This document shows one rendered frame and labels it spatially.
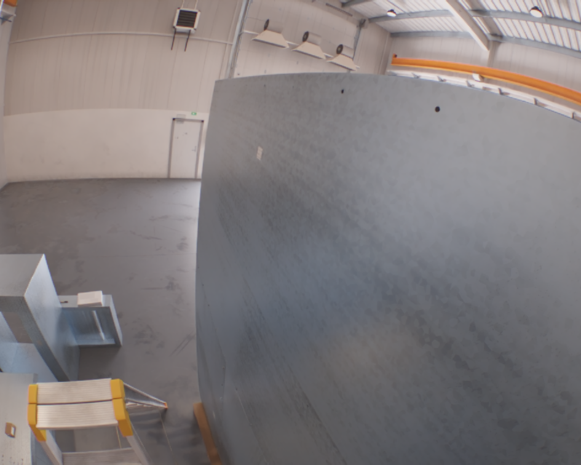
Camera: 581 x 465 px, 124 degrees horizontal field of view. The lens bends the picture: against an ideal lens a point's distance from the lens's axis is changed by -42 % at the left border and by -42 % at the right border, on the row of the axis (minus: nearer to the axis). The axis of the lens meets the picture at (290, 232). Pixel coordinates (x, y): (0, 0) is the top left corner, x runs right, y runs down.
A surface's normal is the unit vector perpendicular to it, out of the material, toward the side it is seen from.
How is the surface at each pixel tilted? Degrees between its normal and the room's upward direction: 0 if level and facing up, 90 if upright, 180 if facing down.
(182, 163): 90
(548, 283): 90
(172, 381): 0
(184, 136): 90
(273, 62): 90
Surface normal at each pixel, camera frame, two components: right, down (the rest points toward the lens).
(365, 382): -0.88, 0.02
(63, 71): 0.41, 0.49
